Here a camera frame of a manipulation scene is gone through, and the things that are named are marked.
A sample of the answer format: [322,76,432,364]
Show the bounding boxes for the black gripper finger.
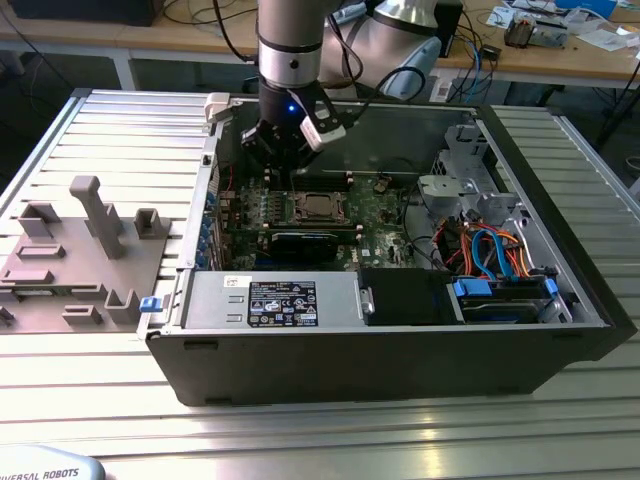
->
[279,134,321,177]
[239,119,282,171]

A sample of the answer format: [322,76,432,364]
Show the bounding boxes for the CPU with silver lid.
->
[302,193,341,219]

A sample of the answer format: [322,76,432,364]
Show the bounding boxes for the installed RAM stick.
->
[269,224,362,237]

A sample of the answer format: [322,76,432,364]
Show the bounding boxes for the black graphics card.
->
[269,229,362,262]

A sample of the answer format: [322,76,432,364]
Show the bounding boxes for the green motherboard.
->
[219,172,421,274]

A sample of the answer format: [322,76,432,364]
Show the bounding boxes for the grey metal drive cage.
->
[415,123,534,221]

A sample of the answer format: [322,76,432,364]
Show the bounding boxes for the wooden desk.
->
[0,0,640,91]

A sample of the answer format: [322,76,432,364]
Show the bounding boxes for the white power strip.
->
[428,69,459,104]

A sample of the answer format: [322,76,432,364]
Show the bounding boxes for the grey power supply unit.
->
[180,269,364,331]

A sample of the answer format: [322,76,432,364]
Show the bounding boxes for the black PC case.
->
[135,89,639,409]

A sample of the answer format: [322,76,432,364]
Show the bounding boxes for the hard disk in blue carrier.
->
[447,276,560,325]

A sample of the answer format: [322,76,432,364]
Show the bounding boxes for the large black box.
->
[7,0,166,29]

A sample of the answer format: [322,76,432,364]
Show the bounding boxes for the grey parts rack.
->
[0,174,174,335]

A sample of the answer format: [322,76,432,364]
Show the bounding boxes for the brown finned cooler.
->
[503,13,537,50]

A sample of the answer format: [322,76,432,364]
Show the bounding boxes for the grey metal device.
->
[530,19,571,50]

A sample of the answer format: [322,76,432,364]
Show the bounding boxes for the blue cardboard box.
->
[554,0,619,19]

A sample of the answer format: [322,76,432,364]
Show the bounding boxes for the white papers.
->
[569,19,640,51]

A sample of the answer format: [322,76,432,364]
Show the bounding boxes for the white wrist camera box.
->
[298,97,349,151]

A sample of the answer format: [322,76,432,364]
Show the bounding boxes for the grey case release handle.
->
[204,92,236,124]

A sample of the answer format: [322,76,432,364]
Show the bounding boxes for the thin black wire loop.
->
[382,157,429,176]

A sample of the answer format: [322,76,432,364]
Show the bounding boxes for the black camera cable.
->
[344,66,427,124]

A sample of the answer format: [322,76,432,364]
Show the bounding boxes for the thick black cable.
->
[398,184,444,274]

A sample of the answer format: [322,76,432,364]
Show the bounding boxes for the blue flat data cable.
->
[472,227,524,281]

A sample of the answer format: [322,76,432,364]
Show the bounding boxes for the orange red wire bundle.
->
[433,219,532,276]

